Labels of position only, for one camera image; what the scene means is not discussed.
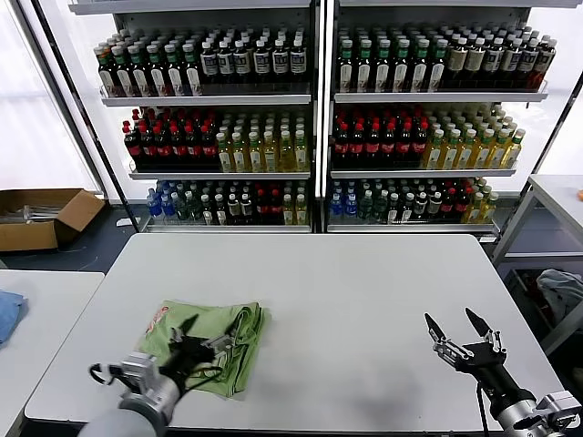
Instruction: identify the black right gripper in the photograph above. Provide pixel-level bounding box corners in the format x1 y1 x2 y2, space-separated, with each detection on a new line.
424 307 537 412

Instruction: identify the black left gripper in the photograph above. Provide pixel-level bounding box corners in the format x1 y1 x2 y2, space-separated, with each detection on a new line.
158 312 246 382

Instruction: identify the green polo shirt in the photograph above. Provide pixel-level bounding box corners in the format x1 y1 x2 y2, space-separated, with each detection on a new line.
138 299 273 401

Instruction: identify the grey cloth bundle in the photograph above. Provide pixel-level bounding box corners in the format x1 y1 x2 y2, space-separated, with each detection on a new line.
536 268 583 324

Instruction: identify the blue folded cloth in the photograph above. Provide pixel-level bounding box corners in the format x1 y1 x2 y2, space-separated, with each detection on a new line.
0 290 29 350

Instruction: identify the brown cardboard box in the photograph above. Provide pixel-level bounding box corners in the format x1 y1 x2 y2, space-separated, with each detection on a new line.
0 188 107 253

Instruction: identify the clear plastic packaging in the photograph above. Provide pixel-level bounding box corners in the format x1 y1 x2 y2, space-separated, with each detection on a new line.
0 204 65 225

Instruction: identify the white metal shelf rack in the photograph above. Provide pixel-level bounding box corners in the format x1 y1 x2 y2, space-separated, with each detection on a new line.
321 0 583 238
67 0 322 234

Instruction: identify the green cap dark tea bottle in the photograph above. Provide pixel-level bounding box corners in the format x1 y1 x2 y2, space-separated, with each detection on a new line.
182 43 203 97
354 39 373 94
113 46 133 98
411 39 430 94
336 39 355 94
129 45 150 98
392 39 411 94
146 44 167 97
429 39 448 92
97 48 118 98
164 44 185 97
373 39 392 94

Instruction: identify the white cap navy label bottle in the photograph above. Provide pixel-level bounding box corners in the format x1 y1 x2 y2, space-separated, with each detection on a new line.
519 39 538 90
252 39 271 85
502 38 521 90
217 40 234 85
271 39 290 84
484 37 503 90
199 41 218 85
289 38 306 84
536 39 557 90
233 39 251 85

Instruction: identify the beige label dark bottle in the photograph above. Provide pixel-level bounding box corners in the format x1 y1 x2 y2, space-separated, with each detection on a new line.
448 37 468 90
465 37 486 90

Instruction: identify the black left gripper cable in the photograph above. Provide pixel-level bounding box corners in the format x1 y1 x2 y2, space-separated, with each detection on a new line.
175 363 225 395

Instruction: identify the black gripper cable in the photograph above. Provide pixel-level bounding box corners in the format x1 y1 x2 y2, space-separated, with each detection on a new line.
175 363 225 395
475 381 492 437

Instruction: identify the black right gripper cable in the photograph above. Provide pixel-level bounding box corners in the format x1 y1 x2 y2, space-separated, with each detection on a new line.
475 381 492 437

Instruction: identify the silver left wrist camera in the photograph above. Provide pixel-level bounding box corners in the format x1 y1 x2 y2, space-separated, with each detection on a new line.
118 352 161 395

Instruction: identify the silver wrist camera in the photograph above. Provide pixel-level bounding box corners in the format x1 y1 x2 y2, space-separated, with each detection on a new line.
535 390 583 427
118 352 161 395

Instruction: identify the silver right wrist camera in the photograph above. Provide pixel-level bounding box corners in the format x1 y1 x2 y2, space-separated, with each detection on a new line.
535 390 583 427

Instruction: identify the black camera cable loop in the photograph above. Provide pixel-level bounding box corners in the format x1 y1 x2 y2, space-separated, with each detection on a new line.
87 361 122 387

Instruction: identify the black slanted frame post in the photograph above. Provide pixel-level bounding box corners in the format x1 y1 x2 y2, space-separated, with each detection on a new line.
26 0 140 231
496 72 583 239

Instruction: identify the grey metal frame table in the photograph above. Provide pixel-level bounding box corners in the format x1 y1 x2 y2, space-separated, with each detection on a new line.
489 173 583 356

